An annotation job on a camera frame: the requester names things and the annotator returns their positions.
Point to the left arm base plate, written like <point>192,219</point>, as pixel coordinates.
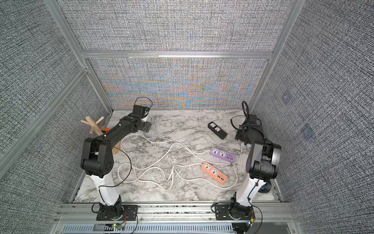
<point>117,213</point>

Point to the aluminium front rail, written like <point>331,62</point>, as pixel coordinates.
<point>199,211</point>

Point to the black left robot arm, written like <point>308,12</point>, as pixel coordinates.
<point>97,156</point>

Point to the pink power strip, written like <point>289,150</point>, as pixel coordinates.
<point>214,173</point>

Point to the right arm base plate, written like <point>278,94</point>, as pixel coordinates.
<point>223,211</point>

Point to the wooden mug tree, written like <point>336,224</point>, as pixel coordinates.
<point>94,125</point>

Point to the black and white power strip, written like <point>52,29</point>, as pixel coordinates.
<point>197,139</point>

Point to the dark blue bowl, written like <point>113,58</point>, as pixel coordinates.
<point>265,188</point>

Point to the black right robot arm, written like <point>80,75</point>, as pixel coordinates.
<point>261,166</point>

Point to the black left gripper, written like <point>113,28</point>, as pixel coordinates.
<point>144,126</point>

